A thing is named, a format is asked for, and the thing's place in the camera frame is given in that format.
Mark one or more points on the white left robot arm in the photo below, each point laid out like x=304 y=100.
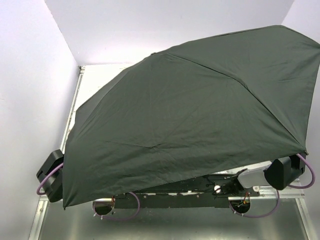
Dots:
x=50 y=177

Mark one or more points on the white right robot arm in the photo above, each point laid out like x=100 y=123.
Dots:
x=279 y=174

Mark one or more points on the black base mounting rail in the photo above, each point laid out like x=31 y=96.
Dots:
x=212 y=190

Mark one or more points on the black folding umbrella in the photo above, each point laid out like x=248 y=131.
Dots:
x=197 y=108

